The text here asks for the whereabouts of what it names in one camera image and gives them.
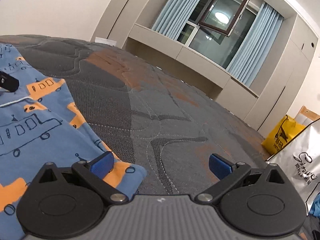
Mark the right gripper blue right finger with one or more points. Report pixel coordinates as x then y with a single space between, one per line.
230 177

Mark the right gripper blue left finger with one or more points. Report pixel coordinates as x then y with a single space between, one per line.
92 173

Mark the blue pants with orange cars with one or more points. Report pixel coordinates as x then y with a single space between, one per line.
40 123

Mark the white Sirowe shopping bag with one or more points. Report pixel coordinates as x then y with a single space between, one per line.
299 160

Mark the yellow shopping bag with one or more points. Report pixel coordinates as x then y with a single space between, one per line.
281 135

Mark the grey orange quilted mattress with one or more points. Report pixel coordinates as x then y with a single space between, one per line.
146 116

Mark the blue crumpled plastic item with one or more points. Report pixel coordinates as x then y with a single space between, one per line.
315 208

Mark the wooden padded headboard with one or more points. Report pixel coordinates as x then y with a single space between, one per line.
306 116

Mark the beige right wardrobe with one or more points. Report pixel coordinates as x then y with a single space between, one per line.
282 74

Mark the beige wardrobe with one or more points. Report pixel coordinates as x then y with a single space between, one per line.
282 74
118 19

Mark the white paper sheet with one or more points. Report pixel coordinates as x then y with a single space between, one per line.
105 41

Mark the beige window bench cabinet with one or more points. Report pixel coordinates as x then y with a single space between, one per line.
189 66

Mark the right light blue curtain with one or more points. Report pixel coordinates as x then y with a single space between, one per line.
253 51

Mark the light blue curtain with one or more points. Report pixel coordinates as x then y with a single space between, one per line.
253 51
173 17

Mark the beige left wardrobe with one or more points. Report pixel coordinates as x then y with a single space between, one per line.
118 19

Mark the open brown framed window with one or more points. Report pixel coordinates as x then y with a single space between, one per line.
217 28

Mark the left light blue curtain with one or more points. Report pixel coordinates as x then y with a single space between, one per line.
173 17

